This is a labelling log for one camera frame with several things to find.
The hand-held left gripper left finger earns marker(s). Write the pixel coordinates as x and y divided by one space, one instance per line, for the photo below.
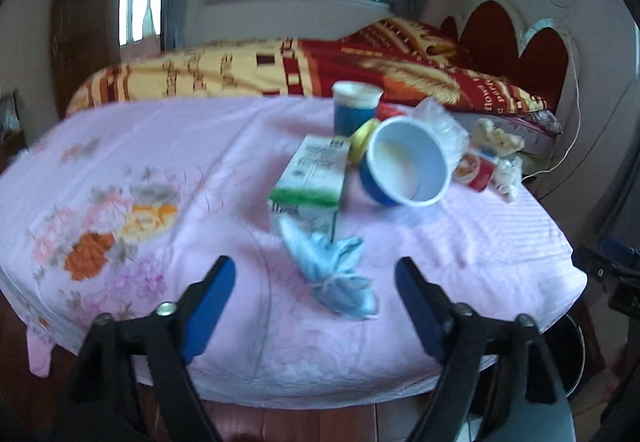
210 307

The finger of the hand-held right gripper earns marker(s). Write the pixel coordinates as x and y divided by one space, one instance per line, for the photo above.
612 257

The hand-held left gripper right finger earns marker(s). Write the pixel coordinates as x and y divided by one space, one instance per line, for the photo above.
417 307

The black trash bin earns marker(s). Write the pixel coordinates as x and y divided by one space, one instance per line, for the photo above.
565 352

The blue face mask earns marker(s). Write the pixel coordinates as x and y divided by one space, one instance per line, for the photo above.
325 267

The red and white carton box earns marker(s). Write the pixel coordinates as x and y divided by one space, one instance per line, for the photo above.
475 169

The yellow knitted cloth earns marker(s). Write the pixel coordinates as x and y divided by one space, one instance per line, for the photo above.
361 142

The grey floral mattress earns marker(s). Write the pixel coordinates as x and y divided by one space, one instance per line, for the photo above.
535 137

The pink floral tablecloth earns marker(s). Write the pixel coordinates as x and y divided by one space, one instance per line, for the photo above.
200 162

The blue and white paper cup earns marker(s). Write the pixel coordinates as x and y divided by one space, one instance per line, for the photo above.
352 109
400 162

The green and white milk carton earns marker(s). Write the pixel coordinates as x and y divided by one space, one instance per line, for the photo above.
312 172

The clear plastic bag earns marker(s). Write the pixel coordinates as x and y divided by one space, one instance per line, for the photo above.
445 127

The red plastic bag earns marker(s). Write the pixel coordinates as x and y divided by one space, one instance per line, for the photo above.
390 112

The red heart-shaped headboard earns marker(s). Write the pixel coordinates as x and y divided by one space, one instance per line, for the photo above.
492 37

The red and yellow printed blanket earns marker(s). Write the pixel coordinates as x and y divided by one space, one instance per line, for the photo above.
310 67

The brown wooden door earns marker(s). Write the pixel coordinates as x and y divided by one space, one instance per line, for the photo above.
82 32

